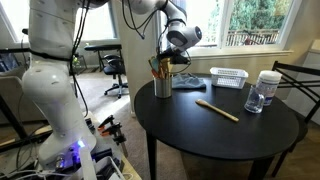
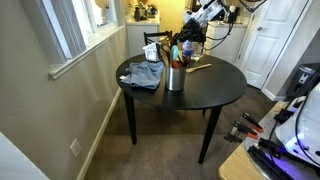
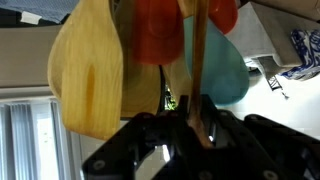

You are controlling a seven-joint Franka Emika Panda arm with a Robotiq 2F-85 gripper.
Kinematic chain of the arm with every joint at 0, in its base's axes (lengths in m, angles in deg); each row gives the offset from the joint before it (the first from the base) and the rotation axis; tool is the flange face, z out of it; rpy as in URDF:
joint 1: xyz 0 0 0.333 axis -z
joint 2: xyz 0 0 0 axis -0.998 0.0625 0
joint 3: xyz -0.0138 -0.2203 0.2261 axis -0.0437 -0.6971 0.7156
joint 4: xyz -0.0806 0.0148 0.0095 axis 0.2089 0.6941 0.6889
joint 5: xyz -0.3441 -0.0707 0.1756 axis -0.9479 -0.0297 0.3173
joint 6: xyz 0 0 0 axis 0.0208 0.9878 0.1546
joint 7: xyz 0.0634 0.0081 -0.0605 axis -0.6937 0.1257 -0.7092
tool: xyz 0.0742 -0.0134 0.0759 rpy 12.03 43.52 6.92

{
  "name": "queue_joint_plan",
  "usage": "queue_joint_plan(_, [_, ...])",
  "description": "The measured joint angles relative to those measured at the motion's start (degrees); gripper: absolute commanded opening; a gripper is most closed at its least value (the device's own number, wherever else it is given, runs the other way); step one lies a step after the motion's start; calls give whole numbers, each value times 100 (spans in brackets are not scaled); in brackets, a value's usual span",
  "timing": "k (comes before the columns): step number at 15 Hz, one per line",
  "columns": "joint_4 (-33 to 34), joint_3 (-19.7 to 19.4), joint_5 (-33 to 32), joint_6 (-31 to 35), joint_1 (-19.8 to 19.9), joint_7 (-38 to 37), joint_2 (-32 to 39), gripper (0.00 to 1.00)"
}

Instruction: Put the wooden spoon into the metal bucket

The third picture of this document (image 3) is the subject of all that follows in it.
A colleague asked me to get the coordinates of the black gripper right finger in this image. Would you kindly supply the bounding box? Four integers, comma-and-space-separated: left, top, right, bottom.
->
201, 94, 320, 180

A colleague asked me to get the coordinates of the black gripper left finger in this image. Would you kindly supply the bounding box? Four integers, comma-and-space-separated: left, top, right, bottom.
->
81, 95, 201, 180

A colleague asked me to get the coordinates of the plain wooden spoon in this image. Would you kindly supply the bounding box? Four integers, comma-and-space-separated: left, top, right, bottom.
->
114, 0, 163, 119

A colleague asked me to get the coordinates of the pale wooden utensil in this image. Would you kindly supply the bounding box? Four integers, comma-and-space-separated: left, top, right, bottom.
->
162, 0, 198, 105

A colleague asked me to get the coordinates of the teal silicone spatula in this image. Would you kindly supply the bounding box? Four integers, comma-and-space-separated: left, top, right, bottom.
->
182, 16, 251, 107

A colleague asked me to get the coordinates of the white framed window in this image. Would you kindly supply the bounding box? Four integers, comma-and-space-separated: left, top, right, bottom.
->
0, 86, 84, 180

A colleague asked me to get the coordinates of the slotted wooden spatula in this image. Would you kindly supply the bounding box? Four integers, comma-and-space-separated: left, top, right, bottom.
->
46, 0, 124, 141

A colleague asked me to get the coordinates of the red silicone spatula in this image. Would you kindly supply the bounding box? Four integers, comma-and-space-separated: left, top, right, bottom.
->
131, 0, 186, 66

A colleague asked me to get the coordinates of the small red utensil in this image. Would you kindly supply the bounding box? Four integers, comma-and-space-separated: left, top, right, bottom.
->
208, 0, 240, 36

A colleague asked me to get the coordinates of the blue cloth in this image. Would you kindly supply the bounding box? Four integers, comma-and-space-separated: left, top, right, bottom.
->
0, 0, 80, 26

